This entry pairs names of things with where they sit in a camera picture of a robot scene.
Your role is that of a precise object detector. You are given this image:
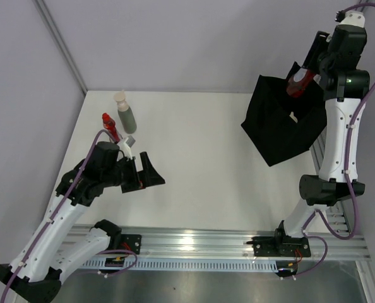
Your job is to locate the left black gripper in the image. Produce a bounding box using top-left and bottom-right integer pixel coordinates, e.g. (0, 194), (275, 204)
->
(102, 151), (164, 193)

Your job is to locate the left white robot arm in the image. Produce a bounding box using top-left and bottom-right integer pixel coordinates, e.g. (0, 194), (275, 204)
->
(0, 141), (165, 302)

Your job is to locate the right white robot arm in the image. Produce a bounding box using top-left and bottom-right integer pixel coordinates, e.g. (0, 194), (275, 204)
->
(273, 25), (370, 255)

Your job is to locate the black canvas bag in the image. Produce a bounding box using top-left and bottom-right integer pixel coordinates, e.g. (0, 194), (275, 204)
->
(241, 75), (326, 167)

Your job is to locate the small red bottle left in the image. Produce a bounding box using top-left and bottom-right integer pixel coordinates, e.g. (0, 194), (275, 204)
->
(102, 113), (122, 143)

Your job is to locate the grey bottle beige pump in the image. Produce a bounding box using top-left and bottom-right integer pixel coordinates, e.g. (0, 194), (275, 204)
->
(114, 90), (137, 134)

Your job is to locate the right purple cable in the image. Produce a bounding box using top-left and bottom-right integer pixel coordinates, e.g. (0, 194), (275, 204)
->
(269, 2), (375, 278)

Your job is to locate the purple cable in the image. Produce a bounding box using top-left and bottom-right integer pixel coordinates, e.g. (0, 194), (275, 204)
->
(0, 129), (138, 300)
(269, 2), (375, 278)

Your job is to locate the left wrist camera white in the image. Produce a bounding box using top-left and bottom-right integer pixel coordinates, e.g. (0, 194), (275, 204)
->
(117, 135), (136, 159)

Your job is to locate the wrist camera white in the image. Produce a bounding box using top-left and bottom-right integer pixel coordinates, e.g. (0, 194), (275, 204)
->
(117, 135), (136, 159)
(338, 10), (366, 28)

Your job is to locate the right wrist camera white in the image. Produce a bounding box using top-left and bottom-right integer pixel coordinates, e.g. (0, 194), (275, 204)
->
(338, 10), (366, 28)

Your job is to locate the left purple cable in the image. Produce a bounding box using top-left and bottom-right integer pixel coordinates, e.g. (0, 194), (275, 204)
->
(0, 129), (138, 300)

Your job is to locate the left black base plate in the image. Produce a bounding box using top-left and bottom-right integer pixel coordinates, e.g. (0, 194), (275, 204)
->
(120, 234), (142, 255)

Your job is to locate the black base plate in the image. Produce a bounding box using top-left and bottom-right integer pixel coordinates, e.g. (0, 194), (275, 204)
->
(120, 234), (142, 255)
(246, 236), (311, 258)

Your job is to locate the aluminium mounting rail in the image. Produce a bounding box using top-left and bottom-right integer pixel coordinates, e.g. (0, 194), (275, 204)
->
(57, 223), (371, 261)

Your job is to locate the slotted cable duct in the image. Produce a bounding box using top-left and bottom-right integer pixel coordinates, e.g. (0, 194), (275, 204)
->
(80, 257), (278, 273)

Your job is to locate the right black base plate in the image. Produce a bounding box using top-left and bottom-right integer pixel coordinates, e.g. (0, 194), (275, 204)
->
(246, 236), (311, 258)

